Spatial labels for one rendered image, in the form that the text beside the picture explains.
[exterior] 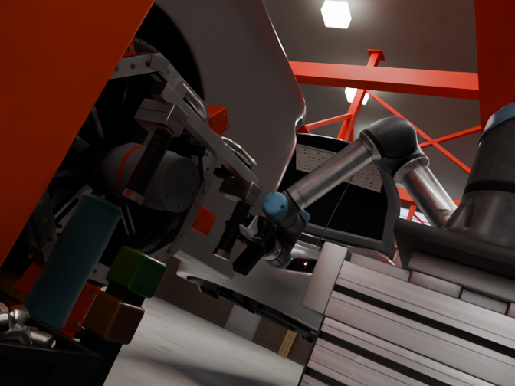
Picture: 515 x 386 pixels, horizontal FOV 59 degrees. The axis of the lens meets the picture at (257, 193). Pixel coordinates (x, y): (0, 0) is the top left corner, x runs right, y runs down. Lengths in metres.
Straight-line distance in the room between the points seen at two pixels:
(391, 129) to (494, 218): 0.73
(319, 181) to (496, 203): 0.71
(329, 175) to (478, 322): 0.77
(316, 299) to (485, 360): 0.19
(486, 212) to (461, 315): 0.13
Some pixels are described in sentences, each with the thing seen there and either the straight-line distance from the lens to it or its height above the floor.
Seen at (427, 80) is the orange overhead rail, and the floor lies 3.29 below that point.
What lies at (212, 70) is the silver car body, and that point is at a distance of 1.54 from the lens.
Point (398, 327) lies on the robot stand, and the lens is 0.57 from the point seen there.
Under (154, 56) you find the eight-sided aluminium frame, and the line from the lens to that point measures 1.14.
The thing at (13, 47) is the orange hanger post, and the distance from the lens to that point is 0.54.
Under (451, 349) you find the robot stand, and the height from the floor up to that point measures 0.70.
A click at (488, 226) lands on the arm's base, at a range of 0.60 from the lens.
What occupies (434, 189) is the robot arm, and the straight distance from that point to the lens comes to 1.34.
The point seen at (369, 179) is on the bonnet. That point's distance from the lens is 4.33.
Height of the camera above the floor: 0.64
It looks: 15 degrees up
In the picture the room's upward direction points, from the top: 24 degrees clockwise
